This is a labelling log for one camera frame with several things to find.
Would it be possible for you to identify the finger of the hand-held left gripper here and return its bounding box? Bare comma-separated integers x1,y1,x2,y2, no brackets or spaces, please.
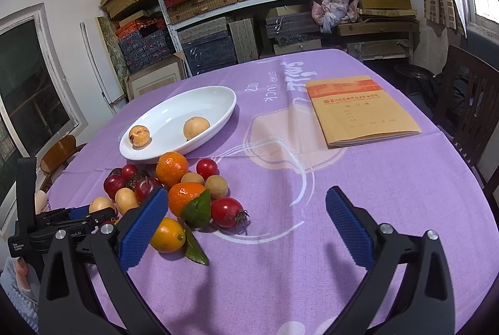
35,205,93,221
56,211,119,233

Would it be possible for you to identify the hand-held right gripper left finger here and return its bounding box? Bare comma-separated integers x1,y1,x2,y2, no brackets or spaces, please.
39,186,169,335

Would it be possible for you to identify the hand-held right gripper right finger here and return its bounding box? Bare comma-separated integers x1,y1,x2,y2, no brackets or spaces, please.
325,186,457,335

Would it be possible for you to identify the small yellow potato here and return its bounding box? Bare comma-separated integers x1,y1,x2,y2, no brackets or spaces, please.
89,197,117,215
115,188,140,216

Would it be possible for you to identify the yellow-orange kumquat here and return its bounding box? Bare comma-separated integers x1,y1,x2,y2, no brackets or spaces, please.
150,217,187,254

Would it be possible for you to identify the red plum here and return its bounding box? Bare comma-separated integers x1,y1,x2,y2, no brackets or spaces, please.
133,177,162,205
103,175,128,200

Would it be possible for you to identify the brown longan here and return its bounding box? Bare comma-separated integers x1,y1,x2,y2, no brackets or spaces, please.
180,172,205,187
205,175,229,199

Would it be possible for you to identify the white oval plate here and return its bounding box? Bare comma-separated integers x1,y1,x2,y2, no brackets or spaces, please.
119,86,238,165

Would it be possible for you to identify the person's left forearm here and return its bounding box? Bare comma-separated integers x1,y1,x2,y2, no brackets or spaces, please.
0,257,40,325

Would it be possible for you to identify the person's left hand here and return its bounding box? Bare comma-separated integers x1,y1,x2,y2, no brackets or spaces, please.
14,259,34,294

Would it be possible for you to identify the light brown wooden chair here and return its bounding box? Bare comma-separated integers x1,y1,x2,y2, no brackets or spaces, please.
39,134,89,192

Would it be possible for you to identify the purple printed tablecloth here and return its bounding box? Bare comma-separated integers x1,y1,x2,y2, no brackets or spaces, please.
35,49,499,335

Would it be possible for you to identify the large red tomato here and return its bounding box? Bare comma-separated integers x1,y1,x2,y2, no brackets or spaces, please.
211,197,250,229

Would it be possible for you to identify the blemished tan round fruit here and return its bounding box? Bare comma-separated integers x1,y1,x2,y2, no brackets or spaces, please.
128,125,152,150

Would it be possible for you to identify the brown paper notebook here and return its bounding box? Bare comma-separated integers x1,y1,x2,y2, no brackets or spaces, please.
306,76,423,149

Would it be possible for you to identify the white framed window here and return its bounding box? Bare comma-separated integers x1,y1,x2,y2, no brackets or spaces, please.
0,3,91,238

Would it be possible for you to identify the white board panel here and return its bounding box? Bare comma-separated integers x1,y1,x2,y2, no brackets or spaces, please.
80,19,128,114

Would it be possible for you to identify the green marbled panel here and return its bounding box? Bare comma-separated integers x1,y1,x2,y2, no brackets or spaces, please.
97,16,131,87

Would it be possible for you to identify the dark metal bowl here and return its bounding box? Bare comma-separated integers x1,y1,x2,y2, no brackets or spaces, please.
394,64,434,81

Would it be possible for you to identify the stack of blue floral boxes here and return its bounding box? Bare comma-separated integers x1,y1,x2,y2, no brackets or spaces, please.
115,17,177,73

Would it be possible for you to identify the dark wooden chair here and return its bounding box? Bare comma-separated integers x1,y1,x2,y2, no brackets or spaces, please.
427,45,499,200

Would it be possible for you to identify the stack of dark grey boxes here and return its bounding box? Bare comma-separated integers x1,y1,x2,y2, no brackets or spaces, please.
177,10,324,75

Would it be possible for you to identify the pink crumpled plastic bag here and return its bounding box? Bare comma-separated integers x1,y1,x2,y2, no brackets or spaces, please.
311,0,360,33

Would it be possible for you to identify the grey metal shelf rack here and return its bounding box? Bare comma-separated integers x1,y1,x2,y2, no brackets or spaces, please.
142,0,421,79

